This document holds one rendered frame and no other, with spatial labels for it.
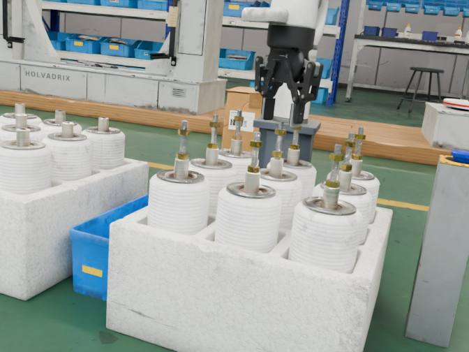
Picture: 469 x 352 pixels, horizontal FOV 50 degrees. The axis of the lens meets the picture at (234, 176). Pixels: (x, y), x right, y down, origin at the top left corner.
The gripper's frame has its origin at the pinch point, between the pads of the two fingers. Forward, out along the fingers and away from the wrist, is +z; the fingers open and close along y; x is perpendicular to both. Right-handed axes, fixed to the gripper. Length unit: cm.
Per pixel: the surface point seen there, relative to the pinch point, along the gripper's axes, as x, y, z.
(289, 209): 0.2, -4.8, 14.9
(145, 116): -73, 189, 31
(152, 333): 22.4, -1.0, 33.5
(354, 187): -8.1, -10.7, 10.2
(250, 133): -68, 90, 21
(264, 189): 7.9, -6.8, 10.1
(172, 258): 21.0, -3.2, 20.5
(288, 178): -0.6, -2.9, 10.1
